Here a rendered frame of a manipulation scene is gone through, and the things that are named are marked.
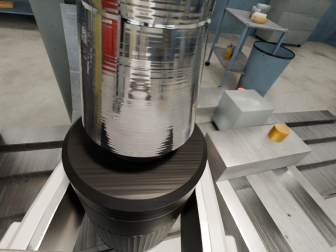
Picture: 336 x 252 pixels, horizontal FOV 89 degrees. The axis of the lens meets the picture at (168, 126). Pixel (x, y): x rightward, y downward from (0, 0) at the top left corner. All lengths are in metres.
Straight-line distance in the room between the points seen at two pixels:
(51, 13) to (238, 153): 0.53
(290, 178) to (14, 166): 0.43
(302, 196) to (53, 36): 0.63
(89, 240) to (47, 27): 0.50
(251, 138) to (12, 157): 0.39
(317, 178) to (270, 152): 0.22
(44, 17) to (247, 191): 0.58
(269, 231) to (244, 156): 0.09
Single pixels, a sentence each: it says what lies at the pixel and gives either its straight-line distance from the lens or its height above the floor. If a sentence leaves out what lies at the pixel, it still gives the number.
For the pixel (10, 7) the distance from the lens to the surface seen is 4.19.
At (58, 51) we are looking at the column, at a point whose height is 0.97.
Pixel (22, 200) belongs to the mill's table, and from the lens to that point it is 0.34.
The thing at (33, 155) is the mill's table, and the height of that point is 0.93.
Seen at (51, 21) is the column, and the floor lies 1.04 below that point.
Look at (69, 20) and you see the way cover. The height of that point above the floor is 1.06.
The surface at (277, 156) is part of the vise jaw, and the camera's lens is 0.28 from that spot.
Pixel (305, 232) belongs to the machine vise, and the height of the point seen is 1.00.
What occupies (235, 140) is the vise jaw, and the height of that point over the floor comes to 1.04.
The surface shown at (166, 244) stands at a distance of 0.37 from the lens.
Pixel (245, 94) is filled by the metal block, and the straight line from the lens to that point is 0.30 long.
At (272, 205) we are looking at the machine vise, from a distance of 0.28.
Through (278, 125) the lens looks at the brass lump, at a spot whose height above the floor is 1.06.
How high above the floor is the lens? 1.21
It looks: 44 degrees down
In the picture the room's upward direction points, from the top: 12 degrees clockwise
